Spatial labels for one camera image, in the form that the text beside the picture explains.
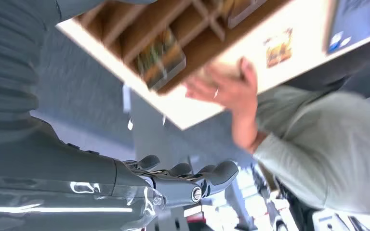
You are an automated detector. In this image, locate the wooden slotted card box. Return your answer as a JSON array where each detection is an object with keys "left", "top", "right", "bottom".
[{"left": 75, "top": 0, "right": 290, "bottom": 95}]

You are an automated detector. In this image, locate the person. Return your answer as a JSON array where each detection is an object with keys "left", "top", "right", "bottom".
[{"left": 183, "top": 35, "right": 370, "bottom": 218}]

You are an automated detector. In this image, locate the grey laptop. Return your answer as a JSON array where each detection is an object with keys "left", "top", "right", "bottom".
[{"left": 324, "top": 0, "right": 370, "bottom": 55}]

